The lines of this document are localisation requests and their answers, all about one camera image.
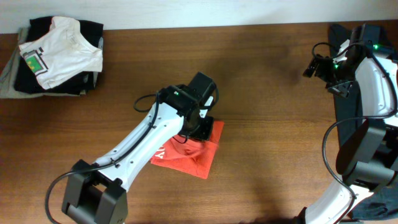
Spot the grey folded t-shirt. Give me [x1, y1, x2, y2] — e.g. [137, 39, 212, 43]
[1, 27, 87, 98]

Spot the black unfolded shirt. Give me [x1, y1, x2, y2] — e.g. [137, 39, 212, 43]
[328, 24, 397, 221]

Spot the white folded t-shirt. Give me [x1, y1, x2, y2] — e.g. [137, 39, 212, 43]
[19, 16, 103, 90]

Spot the red soccer t-shirt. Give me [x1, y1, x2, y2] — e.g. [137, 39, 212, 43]
[150, 120, 224, 179]

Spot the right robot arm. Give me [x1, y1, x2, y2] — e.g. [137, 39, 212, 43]
[294, 24, 397, 223]

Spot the black folded t-shirt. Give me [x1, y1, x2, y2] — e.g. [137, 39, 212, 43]
[14, 16, 103, 95]

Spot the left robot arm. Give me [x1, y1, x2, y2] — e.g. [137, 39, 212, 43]
[62, 73, 218, 224]

